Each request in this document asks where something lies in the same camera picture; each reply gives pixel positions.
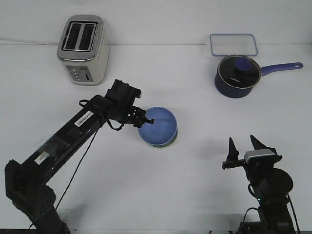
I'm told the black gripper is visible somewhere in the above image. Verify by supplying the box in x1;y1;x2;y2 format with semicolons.
222;135;283;185
104;79;155;128

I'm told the blue bowl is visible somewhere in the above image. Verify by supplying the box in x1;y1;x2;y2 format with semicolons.
138;107;178;144

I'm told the green bowl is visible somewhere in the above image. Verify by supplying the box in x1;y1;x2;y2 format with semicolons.
149;130;178;148

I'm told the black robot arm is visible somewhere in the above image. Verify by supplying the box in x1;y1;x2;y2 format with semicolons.
5;79;154;234
222;135;300;234

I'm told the glass pot lid blue knob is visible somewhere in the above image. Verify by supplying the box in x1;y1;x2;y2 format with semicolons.
217;55;261;89

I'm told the silver two-slot toaster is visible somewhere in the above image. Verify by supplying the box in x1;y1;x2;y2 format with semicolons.
57;15;110;85

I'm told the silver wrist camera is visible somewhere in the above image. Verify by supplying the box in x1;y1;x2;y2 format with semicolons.
244;149;276;164
133;91;142;98

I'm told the blue saucepan with handle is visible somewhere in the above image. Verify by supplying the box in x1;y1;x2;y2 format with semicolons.
215;62;304;98

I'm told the white toaster power cord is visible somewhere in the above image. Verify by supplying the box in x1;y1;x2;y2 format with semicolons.
0;37;60;46

